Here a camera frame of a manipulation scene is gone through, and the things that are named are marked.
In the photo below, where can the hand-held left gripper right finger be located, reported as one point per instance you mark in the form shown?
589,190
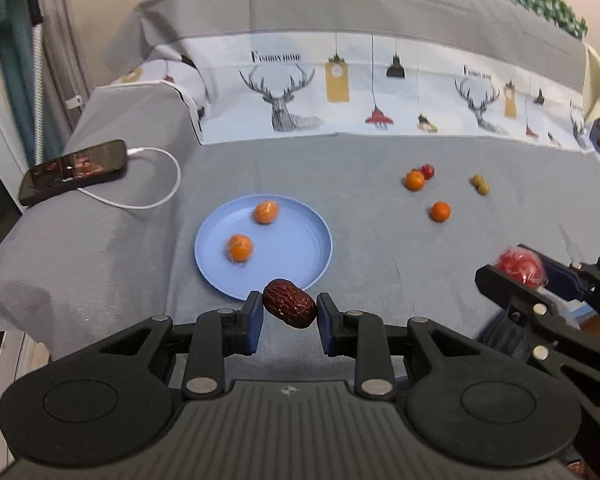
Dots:
324,327

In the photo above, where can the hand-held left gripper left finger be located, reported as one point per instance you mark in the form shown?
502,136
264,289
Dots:
254,327

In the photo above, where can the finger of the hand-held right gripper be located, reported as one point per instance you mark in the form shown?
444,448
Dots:
560,277
510,292

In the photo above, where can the red plastic-wrapped fruit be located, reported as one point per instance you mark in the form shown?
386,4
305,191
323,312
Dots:
520,265

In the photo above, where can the dried red date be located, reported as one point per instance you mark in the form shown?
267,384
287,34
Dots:
289,303

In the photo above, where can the blue round plate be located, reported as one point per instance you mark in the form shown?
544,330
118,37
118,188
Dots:
290,255

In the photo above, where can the green olive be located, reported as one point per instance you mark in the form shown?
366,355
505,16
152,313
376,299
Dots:
483,189
476,180

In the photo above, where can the small orange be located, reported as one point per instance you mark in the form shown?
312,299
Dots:
440,211
266,212
415,180
240,248

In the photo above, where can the red cherry tomato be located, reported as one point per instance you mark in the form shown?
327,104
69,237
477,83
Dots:
428,170

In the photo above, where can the grey trouser leg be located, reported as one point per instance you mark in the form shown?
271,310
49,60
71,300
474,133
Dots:
500,335

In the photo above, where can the grey bed sheet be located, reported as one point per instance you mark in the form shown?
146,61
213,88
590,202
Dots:
405,260

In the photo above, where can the grey pillow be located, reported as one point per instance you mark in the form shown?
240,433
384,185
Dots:
95,240

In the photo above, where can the pale yellow pillow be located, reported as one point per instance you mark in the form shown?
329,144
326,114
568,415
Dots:
597,90

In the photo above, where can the black smartphone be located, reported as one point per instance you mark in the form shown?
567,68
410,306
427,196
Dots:
75,170

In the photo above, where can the white fabric tag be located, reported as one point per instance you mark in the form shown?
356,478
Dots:
73,102

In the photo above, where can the deer print grey quilt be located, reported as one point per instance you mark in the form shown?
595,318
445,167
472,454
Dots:
330,20

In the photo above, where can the striped white pole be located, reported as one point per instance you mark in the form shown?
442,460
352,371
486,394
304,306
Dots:
38,90

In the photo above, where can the grey curtain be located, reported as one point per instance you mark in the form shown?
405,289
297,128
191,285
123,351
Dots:
60,35

